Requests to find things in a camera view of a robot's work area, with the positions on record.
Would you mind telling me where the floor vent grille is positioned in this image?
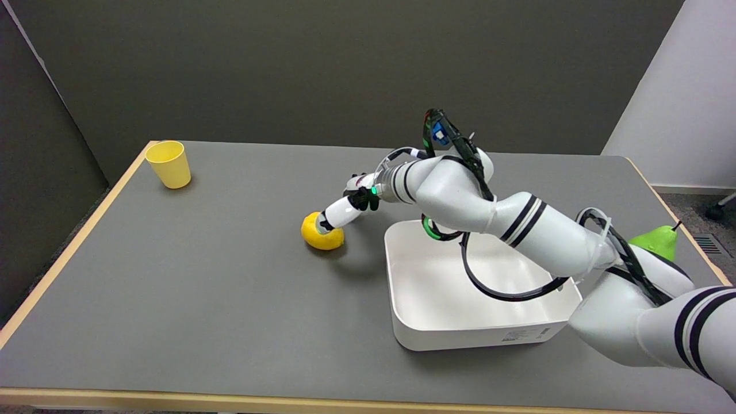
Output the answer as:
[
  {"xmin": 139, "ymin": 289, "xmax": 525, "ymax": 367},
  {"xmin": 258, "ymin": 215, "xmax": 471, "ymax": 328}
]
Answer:
[{"xmin": 692, "ymin": 234, "xmax": 724, "ymax": 256}]

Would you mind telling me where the yellow plastic cup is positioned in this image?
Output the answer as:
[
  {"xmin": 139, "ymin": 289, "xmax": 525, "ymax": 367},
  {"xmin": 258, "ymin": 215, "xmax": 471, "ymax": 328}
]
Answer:
[{"xmin": 145, "ymin": 140, "xmax": 192, "ymax": 190}]

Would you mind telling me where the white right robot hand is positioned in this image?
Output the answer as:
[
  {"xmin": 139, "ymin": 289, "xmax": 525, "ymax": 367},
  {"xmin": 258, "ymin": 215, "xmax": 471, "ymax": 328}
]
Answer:
[{"xmin": 316, "ymin": 172, "xmax": 381, "ymax": 233}]

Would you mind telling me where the black chair caster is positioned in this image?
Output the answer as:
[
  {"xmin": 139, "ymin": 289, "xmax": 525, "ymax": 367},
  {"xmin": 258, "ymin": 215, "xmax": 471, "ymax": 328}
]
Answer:
[{"xmin": 706, "ymin": 193, "xmax": 736, "ymax": 221}]

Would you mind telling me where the green pear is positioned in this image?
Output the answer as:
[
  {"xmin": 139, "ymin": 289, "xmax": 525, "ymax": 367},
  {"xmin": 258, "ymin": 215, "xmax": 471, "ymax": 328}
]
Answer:
[{"xmin": 628, "ymin": 221, "xmax": 683, "ymax": 263}]

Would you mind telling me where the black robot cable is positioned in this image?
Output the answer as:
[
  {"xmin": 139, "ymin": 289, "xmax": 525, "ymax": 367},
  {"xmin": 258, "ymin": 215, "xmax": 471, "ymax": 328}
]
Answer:
[{"xmin": 460, "ymin": 230, "xmax": 571, "ymax": 302}]

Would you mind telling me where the white plastic bin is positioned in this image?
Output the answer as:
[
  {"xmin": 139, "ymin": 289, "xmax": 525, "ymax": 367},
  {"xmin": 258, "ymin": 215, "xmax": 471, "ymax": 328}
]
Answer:
[{"xmin": 384, "ymin": 219, "xmax": 584, "ymax": 352}]

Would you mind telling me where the yellow lemon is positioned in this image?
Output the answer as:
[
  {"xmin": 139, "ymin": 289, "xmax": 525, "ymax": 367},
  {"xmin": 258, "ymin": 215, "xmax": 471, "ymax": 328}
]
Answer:
[{"xmin": 301, "ymin": 212, "xmax": 346, "ymax": 251}]

